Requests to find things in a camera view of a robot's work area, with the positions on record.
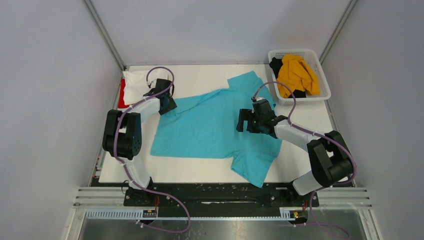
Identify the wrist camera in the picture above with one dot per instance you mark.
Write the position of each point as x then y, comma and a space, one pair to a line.
150, 85
259, 100

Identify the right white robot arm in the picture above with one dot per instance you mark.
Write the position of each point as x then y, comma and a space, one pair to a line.
329, 157

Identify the turquoise t-shirt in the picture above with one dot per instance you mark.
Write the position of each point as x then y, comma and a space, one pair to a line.
204, 126

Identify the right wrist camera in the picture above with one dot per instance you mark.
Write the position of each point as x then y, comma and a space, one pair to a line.
259, 100

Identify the black garment in basket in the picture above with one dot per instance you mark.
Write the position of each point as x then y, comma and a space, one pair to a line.
276, 65

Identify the orange t-shirt in basket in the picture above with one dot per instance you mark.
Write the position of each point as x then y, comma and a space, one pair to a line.
298, 78

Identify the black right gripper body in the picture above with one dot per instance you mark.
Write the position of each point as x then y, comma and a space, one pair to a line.
256, 123

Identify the white folded t-shirt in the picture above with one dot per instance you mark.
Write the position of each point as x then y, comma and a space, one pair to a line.
136, 83

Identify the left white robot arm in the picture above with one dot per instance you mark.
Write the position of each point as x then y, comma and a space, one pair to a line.
122, 136

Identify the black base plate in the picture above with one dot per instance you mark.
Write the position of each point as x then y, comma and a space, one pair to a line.
229, 197

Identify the white slotted cable duct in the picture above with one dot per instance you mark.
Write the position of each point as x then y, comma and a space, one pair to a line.
270, 214

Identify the aluminium frame rail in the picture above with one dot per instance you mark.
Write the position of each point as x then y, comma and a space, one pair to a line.
99, 197

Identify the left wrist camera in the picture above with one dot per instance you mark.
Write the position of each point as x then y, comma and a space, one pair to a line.
150, 85

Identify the red folded t-shirt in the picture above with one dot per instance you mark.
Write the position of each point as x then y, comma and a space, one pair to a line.
121, 103

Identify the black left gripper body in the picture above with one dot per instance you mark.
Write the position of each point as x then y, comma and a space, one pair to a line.
171, 105

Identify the white plastic laundry basket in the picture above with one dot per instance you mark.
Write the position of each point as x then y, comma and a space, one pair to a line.
312, 60

